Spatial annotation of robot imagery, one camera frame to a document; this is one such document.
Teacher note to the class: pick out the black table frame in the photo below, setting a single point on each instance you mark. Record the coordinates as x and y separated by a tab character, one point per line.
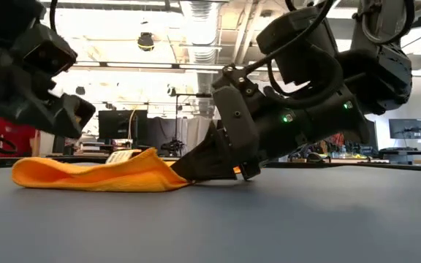
360	166

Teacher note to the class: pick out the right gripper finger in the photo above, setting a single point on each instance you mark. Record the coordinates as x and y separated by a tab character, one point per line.
210	160
250	171

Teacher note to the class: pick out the black metal stand frame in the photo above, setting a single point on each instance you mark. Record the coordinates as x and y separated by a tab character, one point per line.
196	95

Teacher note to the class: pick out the small round black fixture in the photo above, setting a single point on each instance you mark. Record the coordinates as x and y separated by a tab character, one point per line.
171	91

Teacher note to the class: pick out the black desk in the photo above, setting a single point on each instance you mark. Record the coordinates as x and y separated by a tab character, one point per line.
400	155

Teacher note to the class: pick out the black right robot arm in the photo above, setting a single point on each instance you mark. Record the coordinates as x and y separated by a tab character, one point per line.
378	73

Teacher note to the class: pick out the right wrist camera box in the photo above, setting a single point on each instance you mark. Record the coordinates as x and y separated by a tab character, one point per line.
305	62

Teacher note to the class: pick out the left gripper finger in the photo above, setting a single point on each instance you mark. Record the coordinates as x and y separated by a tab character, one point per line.
79	117

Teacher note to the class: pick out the small black monitor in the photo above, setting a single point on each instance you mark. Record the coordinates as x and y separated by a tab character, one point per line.
406	128

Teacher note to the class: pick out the large dark monitor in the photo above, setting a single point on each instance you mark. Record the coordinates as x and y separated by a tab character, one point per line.
374	139

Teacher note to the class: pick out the person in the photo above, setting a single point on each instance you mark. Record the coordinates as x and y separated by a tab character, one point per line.
24	133

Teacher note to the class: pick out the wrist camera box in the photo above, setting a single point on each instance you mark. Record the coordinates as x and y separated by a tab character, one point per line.
305	62
49	51

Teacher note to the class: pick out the long ceiling light rail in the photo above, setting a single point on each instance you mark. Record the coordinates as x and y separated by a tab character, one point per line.
141	65

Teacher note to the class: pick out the silver ventilation duct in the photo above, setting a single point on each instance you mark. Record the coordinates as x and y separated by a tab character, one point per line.
199	22

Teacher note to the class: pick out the orange microfibre towel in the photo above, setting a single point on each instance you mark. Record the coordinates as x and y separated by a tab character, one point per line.
86	177

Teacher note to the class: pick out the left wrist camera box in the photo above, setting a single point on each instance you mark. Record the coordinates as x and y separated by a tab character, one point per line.
49	51

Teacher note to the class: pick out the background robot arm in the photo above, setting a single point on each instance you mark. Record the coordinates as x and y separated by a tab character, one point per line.
174	146

